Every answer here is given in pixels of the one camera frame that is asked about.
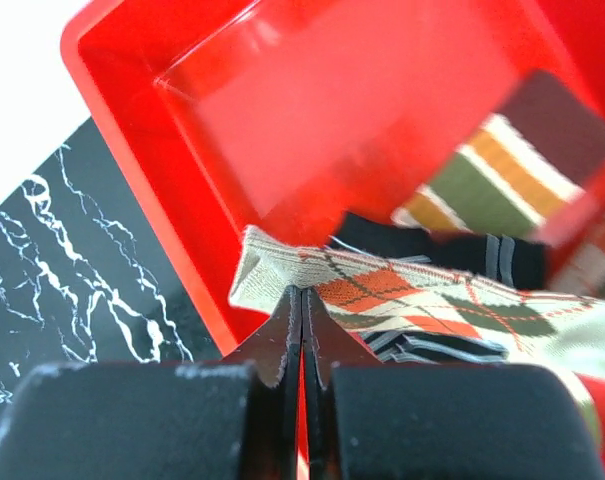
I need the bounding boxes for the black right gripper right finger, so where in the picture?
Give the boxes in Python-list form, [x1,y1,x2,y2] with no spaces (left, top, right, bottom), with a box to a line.
[301,289,605,479]

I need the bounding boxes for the black marble pattern mat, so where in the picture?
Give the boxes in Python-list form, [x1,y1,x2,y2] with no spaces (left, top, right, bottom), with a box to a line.
[0,120,219,416]

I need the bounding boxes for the red plastic bin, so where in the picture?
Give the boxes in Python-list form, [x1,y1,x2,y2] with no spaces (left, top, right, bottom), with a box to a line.
[61,1,605,478]

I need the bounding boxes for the beige argyle sock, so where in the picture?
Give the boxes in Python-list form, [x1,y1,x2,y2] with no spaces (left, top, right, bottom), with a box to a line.
[228,226,605,446]

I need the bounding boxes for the brown orange striped sock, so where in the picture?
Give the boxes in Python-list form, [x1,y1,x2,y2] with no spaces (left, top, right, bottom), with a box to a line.
[391,70,605,237]

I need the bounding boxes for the black striped sock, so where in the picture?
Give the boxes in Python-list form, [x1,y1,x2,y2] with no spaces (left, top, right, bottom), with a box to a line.
[328,212,549,364]

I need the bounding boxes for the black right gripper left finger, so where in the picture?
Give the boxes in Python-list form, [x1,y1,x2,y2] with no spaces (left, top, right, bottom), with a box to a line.
[0,287,302,479]

